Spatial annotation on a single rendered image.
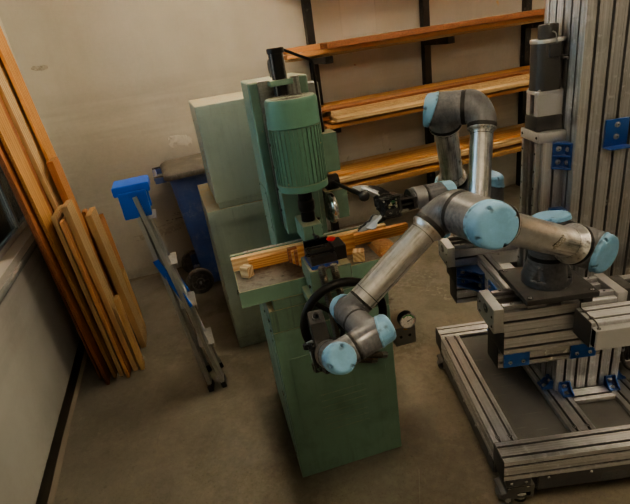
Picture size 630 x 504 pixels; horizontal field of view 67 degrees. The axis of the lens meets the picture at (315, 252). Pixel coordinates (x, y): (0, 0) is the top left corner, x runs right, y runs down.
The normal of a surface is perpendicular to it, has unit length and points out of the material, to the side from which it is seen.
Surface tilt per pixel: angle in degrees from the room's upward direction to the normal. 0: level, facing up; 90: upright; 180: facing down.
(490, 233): 86
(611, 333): 90
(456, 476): 0
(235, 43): 90
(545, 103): 90
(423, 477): 0
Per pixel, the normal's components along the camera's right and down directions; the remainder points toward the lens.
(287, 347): 0.25, 0.36
